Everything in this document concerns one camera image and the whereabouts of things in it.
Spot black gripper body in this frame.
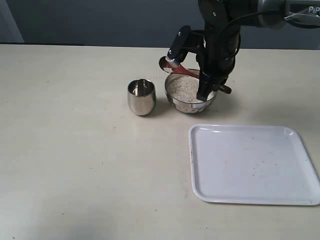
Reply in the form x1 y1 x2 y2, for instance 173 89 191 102
198 14 241 78

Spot dark red wooden spoon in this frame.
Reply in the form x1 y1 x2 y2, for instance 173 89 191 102
158 56 232 95

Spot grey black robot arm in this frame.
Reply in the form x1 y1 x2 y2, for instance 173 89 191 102
196 0 320 101

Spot steel bowl with rice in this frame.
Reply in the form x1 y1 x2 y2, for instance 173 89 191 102
164 73 217 114

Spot steel cup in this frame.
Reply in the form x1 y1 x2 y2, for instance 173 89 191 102
127 79 157 116

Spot white plastic tray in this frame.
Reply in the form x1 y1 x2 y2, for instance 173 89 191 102
188 124 320 206

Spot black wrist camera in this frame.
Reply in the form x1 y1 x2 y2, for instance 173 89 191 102
165 25 205 68

